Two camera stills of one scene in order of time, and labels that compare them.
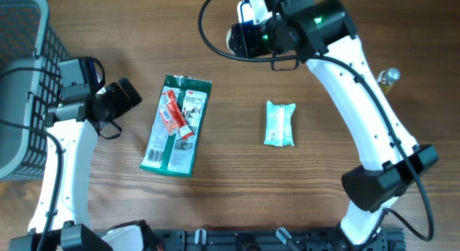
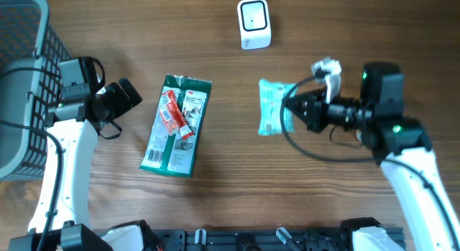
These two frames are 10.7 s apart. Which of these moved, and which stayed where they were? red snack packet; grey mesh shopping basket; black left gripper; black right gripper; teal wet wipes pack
Moved: teal wet wipes pack; black right gripper
Stayed: black left gripper; red snack packet; grey mesh shopping basket
